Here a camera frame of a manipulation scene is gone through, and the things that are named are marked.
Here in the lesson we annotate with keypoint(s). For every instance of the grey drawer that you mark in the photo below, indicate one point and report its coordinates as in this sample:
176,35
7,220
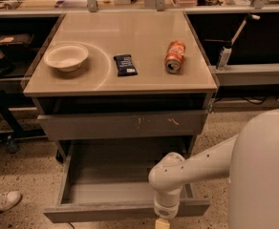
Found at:
107,179
120,125

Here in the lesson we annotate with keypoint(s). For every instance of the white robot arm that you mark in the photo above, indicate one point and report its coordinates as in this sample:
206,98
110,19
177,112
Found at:
250,160

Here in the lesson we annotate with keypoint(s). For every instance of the grey top drawer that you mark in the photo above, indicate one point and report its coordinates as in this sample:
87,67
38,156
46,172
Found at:
120,125

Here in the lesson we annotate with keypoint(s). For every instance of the grey drawer cabinet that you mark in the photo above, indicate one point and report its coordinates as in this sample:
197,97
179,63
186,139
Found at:
96,88

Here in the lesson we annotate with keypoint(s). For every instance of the white sneaker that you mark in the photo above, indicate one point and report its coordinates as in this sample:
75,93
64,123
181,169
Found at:
9,199

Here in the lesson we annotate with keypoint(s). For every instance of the dark blue snack packet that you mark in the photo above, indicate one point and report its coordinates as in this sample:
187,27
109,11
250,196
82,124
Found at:
125,65

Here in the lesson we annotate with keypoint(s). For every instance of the orange soda can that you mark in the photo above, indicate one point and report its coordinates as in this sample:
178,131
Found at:
174,56

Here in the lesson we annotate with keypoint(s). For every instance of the white glue bottle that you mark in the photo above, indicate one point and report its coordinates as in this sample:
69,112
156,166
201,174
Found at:
224,55

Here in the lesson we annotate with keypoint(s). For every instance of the white paper bowl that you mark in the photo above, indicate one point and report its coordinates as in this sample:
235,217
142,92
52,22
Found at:
66,57

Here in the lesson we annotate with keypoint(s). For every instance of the white stick tool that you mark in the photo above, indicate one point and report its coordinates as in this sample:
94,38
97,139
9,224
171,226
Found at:
249,17

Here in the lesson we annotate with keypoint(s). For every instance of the dark box on shelf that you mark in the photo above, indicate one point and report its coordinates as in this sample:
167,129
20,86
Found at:
16,39

